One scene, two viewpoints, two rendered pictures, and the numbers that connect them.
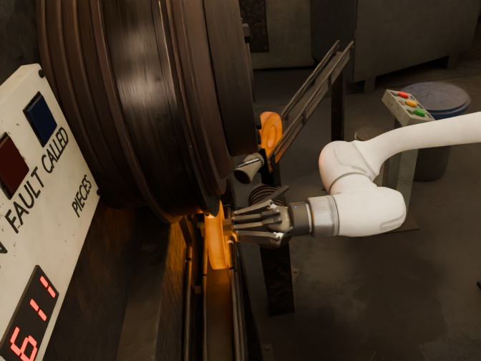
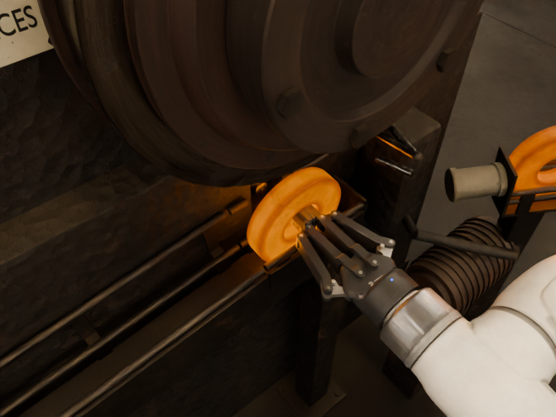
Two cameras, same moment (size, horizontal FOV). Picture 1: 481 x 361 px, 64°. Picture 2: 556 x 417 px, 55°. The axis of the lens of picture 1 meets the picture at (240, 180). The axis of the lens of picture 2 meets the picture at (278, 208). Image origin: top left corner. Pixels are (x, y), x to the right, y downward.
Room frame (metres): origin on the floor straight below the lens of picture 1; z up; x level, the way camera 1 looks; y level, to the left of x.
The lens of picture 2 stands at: (0.27, -0.28, 1.34)
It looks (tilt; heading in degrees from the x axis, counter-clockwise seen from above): 49 degrees down; 48
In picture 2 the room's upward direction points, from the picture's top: straight up
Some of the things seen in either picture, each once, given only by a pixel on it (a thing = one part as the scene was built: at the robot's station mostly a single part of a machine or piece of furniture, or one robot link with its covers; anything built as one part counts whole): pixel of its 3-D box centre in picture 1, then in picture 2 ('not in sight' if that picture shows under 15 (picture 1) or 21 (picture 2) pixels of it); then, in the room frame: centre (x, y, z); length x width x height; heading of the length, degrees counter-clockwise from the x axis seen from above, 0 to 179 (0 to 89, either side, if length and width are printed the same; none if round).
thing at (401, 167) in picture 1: (401, 165); not in sight; (1.26, -0.69, 0.31); 0.24 x 0.16 x 0.62; 177
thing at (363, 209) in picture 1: (366, 207); (497, 386); (0.62, -0.27, 0.75); 0.16 x 0.13 x 0.11; 87
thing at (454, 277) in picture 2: (274, 254); (438, 316); (0.94, -0.08, 0.27); 0.22 x 0.13 x 0.53; 177
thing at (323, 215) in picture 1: (319, 216); (418, 325); (0.61, -0.16, 0.75); 0.09 x 0.06 x 0.09; 177
